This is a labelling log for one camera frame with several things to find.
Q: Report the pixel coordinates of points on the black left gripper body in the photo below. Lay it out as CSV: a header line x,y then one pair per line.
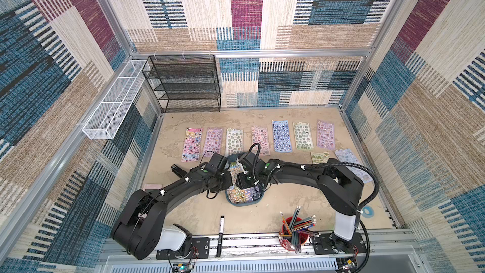
x,y
223,182

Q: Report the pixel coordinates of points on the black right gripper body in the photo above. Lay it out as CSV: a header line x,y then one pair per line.
x,y
244,179

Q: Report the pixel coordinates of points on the panda sticker sheet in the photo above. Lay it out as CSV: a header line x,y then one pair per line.
x,y
242,193

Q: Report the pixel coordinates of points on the purple sticker sheet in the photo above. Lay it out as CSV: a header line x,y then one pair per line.
x,y
213,141

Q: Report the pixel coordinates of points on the pink bonbon sticker sheet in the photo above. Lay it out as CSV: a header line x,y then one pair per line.
x,y
260,135

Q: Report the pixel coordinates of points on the pink cat sticker sheet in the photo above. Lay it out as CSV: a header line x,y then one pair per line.
x,y
191,148

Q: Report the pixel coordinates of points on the green dinosaur sticker sheet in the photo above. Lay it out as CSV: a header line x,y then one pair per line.
x,y
234,141

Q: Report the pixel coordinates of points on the blue penguin sticker sheet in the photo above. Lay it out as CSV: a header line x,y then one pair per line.
x,y
282,142

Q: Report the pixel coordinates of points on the green frog sticker sheet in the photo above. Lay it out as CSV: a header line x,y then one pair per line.
x,y
302,136

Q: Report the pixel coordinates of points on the green house sticker sheet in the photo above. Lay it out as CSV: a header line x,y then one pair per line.
x,y
318,158

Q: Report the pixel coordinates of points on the pink character sticker sheet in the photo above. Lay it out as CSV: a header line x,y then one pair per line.
x,y
325,135

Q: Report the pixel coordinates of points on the pastel sticker sheet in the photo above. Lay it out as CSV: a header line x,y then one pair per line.
x,y
346,155

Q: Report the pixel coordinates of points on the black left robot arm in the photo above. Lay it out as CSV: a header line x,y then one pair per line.
x,y
140,229

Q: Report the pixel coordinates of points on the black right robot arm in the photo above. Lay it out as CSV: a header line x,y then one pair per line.
x,y
340,186

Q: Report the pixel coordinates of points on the black marker pen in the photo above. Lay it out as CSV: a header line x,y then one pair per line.
x,y
220,237

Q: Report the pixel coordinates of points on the pink calculator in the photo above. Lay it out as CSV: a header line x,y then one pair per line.
x,y
148,187

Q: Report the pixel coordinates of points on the red pencil cup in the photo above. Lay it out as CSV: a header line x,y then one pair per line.
x,y
291,236

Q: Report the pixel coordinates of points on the blue tape roll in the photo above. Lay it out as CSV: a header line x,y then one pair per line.
x,y
367,212

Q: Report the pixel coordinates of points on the black wire shelf rack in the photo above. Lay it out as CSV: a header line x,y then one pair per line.
x,y
184,83

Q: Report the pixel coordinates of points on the white wire mesh basket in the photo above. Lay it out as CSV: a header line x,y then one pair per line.
x,y
112,110

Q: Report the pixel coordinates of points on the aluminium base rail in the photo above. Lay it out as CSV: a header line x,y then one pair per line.
x,y
389,251

